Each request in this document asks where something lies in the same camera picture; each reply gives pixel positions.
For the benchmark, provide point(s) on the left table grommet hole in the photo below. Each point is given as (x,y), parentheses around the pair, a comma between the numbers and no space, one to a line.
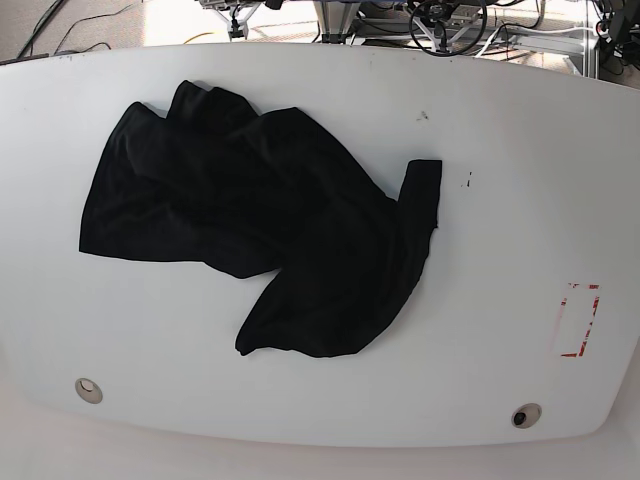
(88,391)

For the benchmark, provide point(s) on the right table grommet hole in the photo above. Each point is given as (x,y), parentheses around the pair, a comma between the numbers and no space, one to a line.
(526,416)

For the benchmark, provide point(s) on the aluminium frame stand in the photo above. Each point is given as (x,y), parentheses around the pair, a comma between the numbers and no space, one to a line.
(335,19)

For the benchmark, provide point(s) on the red tape rectangle marking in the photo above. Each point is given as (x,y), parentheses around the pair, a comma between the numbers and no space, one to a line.
(576,315)

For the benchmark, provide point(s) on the table grommet hole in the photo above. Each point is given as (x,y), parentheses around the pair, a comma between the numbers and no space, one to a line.
(88,391)
(526,416)

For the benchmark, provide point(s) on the black t-shirt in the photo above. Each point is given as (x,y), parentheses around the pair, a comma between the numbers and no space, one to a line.
(214,181)

